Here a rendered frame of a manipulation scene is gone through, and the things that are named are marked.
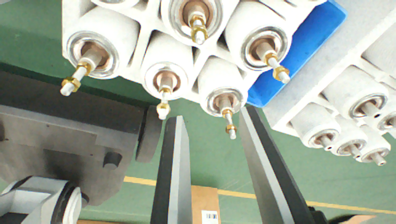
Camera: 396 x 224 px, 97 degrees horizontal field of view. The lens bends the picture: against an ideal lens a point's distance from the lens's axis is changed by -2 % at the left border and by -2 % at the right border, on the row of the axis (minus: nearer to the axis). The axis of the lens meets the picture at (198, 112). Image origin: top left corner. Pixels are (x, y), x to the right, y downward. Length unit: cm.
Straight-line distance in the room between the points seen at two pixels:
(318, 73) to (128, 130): 52
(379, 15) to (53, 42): 78
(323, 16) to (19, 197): 91
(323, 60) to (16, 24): 79
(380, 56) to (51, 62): 84
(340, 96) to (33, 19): 78
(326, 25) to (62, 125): 70
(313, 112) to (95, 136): 59
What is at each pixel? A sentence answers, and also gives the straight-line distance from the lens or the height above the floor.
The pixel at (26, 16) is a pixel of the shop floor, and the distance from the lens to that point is 68.
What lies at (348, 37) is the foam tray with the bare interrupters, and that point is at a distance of 53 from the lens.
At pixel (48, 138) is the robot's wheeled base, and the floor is 19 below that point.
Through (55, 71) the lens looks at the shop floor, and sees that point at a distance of 73.
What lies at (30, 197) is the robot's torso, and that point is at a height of 31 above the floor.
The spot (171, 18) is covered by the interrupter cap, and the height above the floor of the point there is 25.
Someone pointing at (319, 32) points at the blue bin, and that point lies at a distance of 56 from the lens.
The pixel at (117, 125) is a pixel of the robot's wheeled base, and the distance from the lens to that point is 57.
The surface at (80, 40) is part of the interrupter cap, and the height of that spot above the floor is 25.
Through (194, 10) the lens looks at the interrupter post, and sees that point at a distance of 26.
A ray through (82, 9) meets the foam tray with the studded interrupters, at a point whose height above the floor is 17.
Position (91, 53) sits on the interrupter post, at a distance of 31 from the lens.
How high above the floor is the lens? 52
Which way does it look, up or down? 47 degrees down
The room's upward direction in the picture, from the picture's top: 175 degrees clockwise
